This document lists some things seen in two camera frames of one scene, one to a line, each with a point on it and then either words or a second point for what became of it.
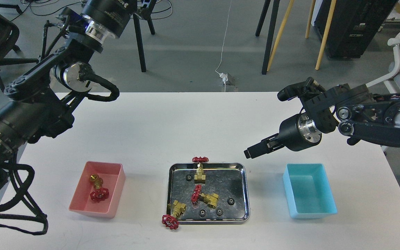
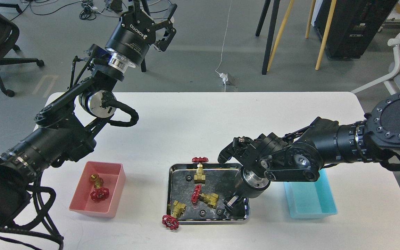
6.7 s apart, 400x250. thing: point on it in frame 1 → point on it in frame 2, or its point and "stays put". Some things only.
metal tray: [219, 193] stays put
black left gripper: [103, 18] → [129, 41]
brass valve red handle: [99, 193] stays put
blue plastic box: [309, 192] stays put
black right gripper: [296, 133] → [250, 185]
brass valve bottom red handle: [172, 222] stays put
